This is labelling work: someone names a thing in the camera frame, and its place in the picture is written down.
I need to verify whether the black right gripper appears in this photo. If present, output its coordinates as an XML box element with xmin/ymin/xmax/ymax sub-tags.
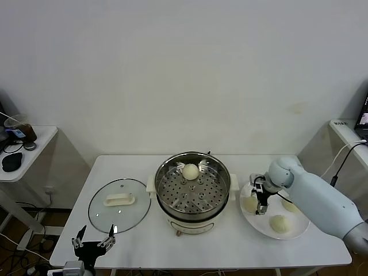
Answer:
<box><xmin>249</xmin><ymin>186</ymin><xmax>273</xmax><ymax>216</ymax></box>

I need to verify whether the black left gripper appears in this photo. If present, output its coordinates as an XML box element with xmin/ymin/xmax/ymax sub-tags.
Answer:
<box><xmin>71</xmin><ymin>224</ymin><xmax>117</xmax><ymax>268</ymax></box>

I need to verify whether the white steamed baozi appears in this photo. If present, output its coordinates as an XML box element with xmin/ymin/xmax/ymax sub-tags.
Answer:
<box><xmin>281</xmin><ymin>198</ymin><xmax>301</xmax><ymax>213</ymax></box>
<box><xmin>269</xmin><ymin>214</ymin><xmax>292</xmax><ymax>233</ymax></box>
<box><xmin>182</xmin><ymin>163</ymin><xmax>200</xmax><ymax>181</ymax></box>
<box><xmin>242</xmin><ymin>196</ymin><xmax>259</xmax><ymax>214</ymax></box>

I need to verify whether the glass lid with cream handle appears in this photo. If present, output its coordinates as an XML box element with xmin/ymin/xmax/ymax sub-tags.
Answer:
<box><xmin>87</xmin><ymin>178</ymin><xmax>152</xmax><ymax>234</ymax></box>

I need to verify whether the stainless steel steamer basket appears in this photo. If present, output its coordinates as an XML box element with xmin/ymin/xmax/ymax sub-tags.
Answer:
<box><xmin>155</xmin><ymin>151</ymin><xmax>231</xmax><ymax>220</ymax></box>

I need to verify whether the white round plate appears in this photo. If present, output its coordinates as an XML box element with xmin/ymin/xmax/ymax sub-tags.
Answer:
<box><xmin>239</xmin><ymin>181</ymin><xmax>311</xmax><ymax>240</ymax></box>

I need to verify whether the cream electric cooker pot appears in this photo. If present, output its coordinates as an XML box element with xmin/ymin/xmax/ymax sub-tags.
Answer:
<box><xmin>146</xmin><ymin>173</ymin><xmax>240</xmax><ymax>238</ymax></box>

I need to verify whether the white desk with side panel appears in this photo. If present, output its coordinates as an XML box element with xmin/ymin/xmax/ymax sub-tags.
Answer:
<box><xmin>297</xmin><ymin>119</ymin><xmax>368</xmax><ymax>213</ymax></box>

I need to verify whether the black computer mouse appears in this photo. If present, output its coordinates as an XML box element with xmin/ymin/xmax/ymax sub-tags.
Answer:
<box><xmin>1</xmin><ymin>152</ymin><xmax>24</xmax><ymax>173</ymax></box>

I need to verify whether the white side table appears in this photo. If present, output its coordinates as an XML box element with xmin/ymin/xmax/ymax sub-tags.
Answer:
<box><xmin>0</xmin><ymin>125</ymin><xmax>59</xmax><ymax>251</ymax></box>

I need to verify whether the plastic cup of iced coffee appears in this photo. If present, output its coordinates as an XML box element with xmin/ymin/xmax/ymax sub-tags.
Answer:
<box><xmin>3</xmin><ymin>114</ymin><xmax>38</xmax><ymax>143</ymax></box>

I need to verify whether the open laptop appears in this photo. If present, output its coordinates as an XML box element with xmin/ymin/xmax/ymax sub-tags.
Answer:
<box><xmin>354</xmin><ymin>91</ymin><xmax>368</xmax><ymax>138</ymax></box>

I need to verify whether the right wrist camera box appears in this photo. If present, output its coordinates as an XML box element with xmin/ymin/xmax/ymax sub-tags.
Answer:
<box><xmin>249</xmin><ymin>173</ymin><xmax>268</xmax><ymax>193</ymax></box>

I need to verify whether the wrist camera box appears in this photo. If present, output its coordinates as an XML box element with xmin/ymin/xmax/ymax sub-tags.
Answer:
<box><xmin>249</xmin><ymin>173</ymin><xmax>268</xmax><ymax>193</ymax></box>
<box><xmin>47</xmin><ymin>260</ymin><xmax>87</xmax><ymax>276</ymax></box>

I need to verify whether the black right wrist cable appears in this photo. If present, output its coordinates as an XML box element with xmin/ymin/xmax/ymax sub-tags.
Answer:
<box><xmin>274</xmin><ymin>192</ymin><xmax>293</xmax><ymax>204</ymax></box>

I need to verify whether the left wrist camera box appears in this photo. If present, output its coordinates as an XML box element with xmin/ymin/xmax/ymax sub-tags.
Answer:
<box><xmin>47</xmin><ymin>260</ymin><xmax>87</xmax><ymax>276</ymax></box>

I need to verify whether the black cable with adapter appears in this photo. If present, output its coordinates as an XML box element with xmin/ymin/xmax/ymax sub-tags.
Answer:
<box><xmin>329</xmin><ymin>141</ymin><xmax>367</xmax><ymax>187</ymax></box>

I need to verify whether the white charging cable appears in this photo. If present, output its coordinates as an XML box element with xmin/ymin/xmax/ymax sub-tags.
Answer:
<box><xmin>319</xmin><ymin>139</ymin><xmax>367</xmax><ymax>179</ymax></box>

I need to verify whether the black looped cable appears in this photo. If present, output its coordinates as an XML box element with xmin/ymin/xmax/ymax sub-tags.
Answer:
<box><xmin>2</xmin><ymin>140</ymin><xmax>25</xmax><ymax>155</ymax></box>

